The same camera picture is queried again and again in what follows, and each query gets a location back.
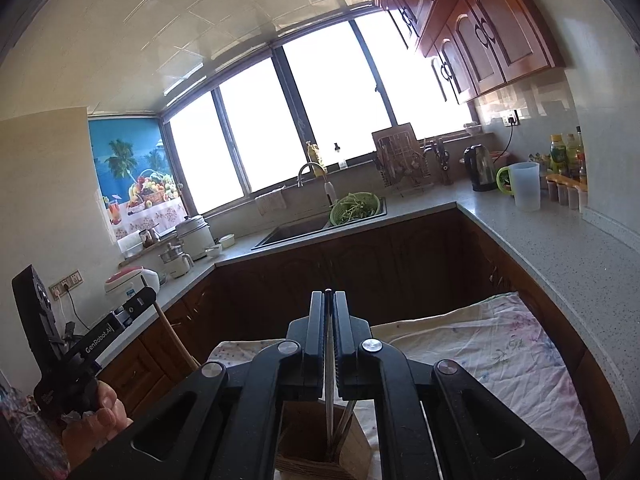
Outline yellow label bottle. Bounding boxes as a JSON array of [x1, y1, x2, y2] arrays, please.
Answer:
[[566, 132, 581, 178]]

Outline wooden utensil holder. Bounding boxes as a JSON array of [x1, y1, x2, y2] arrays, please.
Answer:
[[274, 400, 373, 480]]

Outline wooden wall cabinets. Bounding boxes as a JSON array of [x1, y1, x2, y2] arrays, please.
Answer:
[[367, 0, 566, 106]]

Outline wooden base cabinets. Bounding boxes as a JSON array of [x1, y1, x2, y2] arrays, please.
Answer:
[[97, 207, 621, 466]]

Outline white plastic pitcher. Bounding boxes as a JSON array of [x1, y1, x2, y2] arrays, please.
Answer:
[[509, 161, 542, 212]]

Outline sauce bottles and spice jars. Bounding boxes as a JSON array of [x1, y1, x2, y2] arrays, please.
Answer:
[[545, 172, 588, 212]]

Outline wooden cutting board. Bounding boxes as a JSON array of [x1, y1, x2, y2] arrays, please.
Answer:
[[371, 123, 418, 153]]

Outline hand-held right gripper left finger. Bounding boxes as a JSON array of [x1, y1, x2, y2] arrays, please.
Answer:
[[67, 290, 328, 480]]

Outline white dotted tablecloth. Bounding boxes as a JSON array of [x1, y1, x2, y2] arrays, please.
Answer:
[[207, 291, 601, 480]]

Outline thin metal chopstick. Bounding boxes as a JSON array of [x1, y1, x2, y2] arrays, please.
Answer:
[[334, 402, 351, 448], [322, 288, 336, 438]]

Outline kitchen faucet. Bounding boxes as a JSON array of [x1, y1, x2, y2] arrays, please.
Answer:
[[297, 162, 335, 206]]

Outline yellow dish soap bottle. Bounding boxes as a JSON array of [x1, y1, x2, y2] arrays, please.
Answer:
[[306, 140, 326, 171]]

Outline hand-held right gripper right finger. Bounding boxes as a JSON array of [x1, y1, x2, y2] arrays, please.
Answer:
[[333, 291, 587, 480]]

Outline white rice cooker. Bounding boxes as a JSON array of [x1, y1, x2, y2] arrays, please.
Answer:
[[104, 268, 161, 306]]

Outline small white electric kettle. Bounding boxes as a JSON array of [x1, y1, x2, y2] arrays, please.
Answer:
[[159, 242, 194, 279]]

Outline green label bottle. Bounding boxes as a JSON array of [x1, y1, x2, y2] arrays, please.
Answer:
[[550, 134, 568, 176]]

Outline metal dish rack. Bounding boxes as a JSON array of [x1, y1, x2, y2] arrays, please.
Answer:
[[375, 132, 433, 196]]

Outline knife and scissors holder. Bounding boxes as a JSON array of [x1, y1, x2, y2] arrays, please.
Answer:
[[425, 137, 456, 186]]

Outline white dishcloth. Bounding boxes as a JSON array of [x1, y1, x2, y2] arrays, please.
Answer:
[[255, 187, 288, 216]]

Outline kitchen sink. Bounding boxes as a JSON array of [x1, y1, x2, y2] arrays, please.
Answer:
[[251, 197, 388, 251]]

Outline dark electric kettle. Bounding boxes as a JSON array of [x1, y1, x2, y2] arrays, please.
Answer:
[[463, 144, 498, 192]]

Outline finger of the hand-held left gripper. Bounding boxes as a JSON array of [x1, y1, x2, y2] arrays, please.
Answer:
[[111, 286, 157, 328]]

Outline kitchen window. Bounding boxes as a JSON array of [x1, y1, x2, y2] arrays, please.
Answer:
[[160, 5, 481, 216]]

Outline person's left hand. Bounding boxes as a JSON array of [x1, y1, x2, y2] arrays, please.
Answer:
[[61, 380, 135, 468]]

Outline green colander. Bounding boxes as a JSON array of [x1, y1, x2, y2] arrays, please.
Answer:
[[329, 191, 381, 227]]

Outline tropical fruit wall poster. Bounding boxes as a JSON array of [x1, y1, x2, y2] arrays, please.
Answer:
[[89, 119, 187, 253]]

